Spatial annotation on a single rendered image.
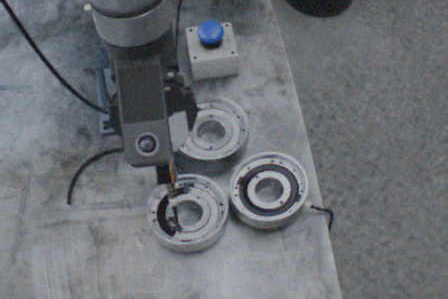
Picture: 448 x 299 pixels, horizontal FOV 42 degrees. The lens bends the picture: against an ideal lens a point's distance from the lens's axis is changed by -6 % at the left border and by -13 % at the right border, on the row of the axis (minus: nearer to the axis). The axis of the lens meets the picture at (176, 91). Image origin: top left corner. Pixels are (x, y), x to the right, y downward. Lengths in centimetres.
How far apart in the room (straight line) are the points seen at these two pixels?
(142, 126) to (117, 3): 13
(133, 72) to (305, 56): 148
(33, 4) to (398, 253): 115
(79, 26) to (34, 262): 44
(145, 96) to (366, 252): 120
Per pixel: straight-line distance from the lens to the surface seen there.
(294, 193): 84
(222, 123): 90
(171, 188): 78
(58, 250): 87
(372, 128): 192
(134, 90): 61
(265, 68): 99
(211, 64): 96
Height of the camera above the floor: 157
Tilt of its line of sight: 52 degrees down
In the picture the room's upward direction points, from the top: 10 degrees counter-clockwise
